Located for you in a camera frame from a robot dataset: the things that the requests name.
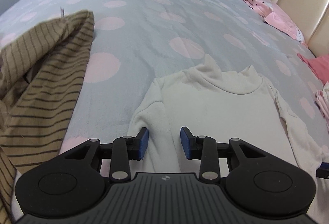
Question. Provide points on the pale pink garment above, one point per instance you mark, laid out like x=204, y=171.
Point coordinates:
x=323, y=103

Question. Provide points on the pink printed pillow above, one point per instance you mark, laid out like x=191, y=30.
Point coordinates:
x=280, y=21

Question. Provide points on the cream long-sleeve top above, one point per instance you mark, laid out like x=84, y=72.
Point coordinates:
x=218, y=111

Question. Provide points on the brown striped garment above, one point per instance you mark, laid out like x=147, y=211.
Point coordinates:
x=46, y=85

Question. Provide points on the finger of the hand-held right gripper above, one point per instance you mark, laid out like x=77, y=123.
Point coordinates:
x=323, y=172

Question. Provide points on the pink dotted pillow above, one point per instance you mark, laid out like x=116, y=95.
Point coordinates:
x=253, y=0

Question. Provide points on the grey pink-dotted duvet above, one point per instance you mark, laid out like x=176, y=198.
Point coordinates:
x=154, y=21

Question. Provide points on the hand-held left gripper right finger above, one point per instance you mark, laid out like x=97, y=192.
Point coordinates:
x=185, y=143

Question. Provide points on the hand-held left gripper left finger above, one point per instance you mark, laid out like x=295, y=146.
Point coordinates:
x=144, y=143

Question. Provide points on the salmon pink garment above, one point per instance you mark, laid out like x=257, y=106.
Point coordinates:
x=318, y=67

